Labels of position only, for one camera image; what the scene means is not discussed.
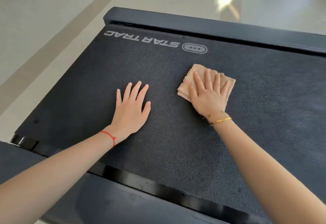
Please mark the person's right hand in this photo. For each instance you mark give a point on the person's right hand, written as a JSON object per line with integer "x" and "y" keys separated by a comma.
{"x": 210, "y": 101}

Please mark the person's right little finger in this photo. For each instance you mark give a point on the person's right little finger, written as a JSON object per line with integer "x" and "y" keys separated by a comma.
{"x": 225, "y": 88}

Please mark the person's left forearm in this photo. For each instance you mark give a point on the person's left forearm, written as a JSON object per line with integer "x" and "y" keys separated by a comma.
{"x": 56, "y": 170}

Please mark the person's right forearm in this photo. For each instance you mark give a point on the person's right forearm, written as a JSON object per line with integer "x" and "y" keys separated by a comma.
{"x": 270, "y": 175}

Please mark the black treadmill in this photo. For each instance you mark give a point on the black treadmill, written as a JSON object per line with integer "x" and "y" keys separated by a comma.
{"x": 178, "y": 119}

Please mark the person's right thumb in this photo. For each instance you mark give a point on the person's right thumb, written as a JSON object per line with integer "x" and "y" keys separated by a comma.
{"x": 193, "y": 93}

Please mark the person's left little finger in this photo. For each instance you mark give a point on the person's left little finger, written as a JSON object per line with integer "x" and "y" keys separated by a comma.
{"x": 118, "y": 97}

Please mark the person's left thumb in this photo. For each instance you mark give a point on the person's left thumb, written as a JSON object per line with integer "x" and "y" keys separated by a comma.
{"x": 146, "y": 110}

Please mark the beige cleaning cloth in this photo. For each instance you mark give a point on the beige cleaning cloth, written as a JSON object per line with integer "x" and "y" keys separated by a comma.
{"x": 187, "y": 83}

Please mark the person's left middle finger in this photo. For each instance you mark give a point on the person's left middle finger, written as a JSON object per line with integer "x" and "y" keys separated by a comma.
{"x": 135, "y": 90}

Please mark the person's right middle finger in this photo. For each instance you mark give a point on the person's right middle finger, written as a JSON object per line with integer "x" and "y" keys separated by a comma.
{"x": 208, "y": 79}

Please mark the person's left hand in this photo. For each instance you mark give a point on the person's left hand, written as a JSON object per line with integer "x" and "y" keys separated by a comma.
{"x": 130, "y": 116}

